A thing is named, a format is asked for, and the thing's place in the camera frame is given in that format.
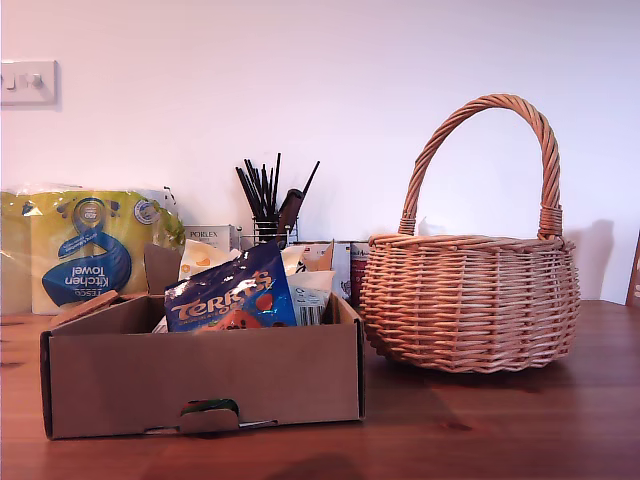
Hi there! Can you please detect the red label tin can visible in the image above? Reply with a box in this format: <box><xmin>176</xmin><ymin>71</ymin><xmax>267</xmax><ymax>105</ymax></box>
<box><xmin>349</xmin><ymin>242</ymin><xmax>372</xmax><ymax>309</ymax></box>

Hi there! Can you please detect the black chopstick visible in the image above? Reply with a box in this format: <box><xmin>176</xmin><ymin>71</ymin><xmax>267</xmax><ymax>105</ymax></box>
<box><xmin>235</xmin><ymin>167</ymin><xmax>261</xmax><ymax>221</ymax></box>
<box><xmin>243</xmin><ymin>158</ymin><xmax>269</xmax><ymax>221</ymax></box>
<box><xmin>255</xmin><ymin>166</ymin><xmax>272</xmax><ymax>221</ymax></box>
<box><xmin>298</xmin><ymin>159</ymin><xmax>321</xmax><ymax>204</ymax></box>
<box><xmin>271</xmin><ymin>152</ymin><xmax>283</xmax><ymax>221</ymax></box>

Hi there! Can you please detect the white light switch plate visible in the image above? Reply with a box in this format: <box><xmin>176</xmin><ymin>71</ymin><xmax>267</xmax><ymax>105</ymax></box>
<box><xmin>0</xmin><ymin>59</ymin><xmax>59</xmax><ymax>106</ymax></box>

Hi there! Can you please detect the cream Galaxy egg bag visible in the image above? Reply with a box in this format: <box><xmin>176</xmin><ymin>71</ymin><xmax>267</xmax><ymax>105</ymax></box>
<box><xmin>288</xmin><ymin>268</ymin><xmax>337</xmax><ymax>327</ymax></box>

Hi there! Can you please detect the brown cardboard box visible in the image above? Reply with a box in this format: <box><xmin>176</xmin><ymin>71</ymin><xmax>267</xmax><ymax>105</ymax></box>
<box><xmin>39</xmin><ymin>239</ymin><xmax>367</xmax><ymax>441</ymax></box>

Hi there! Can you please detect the white Porlex box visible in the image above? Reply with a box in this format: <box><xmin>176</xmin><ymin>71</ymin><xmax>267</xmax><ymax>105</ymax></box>
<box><xmin>184</xmin><ymin>224</ymin><xmax>242</xmax><ymax>251</ymax></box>

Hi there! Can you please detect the kitchen towel pack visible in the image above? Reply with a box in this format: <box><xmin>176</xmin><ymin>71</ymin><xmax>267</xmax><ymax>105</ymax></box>
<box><xmin>0</xmin><ymin>182</ymin><xmax>186</xmax><ymax>316</ymax></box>

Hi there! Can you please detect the white tin can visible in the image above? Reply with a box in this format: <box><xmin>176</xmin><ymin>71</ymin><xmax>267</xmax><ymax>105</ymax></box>
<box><xmin>292</xmin><ymin>240</ymin><xmax>352</xmax><ymax>301</ymax></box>

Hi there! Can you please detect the brown handled utensil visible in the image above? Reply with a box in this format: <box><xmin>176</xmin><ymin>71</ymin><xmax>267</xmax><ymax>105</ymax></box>
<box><xmin>276</xmin><ymin>188</ymin><xmax>305</xmax><ymax>249</ymax></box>

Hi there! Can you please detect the woven wicker basket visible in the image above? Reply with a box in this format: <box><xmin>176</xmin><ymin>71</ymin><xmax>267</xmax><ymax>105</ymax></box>
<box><xmin>359</xmin><ymin>93</ymin><xmax>582</xmax><ymax>374</ymax></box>

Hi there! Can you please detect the blue Terry's chocolate bag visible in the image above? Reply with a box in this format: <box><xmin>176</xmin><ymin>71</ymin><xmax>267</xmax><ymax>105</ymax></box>
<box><xmin>163</xmin><ymin>239</ymin><xmax>299</xmax><ymax>334</ymax></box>

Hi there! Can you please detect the wooden chair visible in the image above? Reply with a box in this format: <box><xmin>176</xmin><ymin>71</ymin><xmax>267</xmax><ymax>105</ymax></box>
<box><xmin>624</xmin><ymin>234</ymin><xmax>640</xmax><ymax>307</ymax></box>

